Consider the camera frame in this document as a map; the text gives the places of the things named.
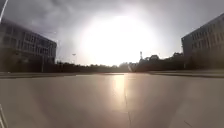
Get street lamp pole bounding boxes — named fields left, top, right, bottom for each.
left=71, top=53, right=77, bottom=65

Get row of dark trees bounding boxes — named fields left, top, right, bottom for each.
left=43, top=52, right=194, bottom=74

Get raised kerb strip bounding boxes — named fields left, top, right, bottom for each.
left=148, top=69, right=224, bottom=79
left=0, top=71, right=79, bottom=80

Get large multi-storey building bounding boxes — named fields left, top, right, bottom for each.
left=0, top=19, right=58, bottom=73
left=180, top=13, right=224, bottom=70

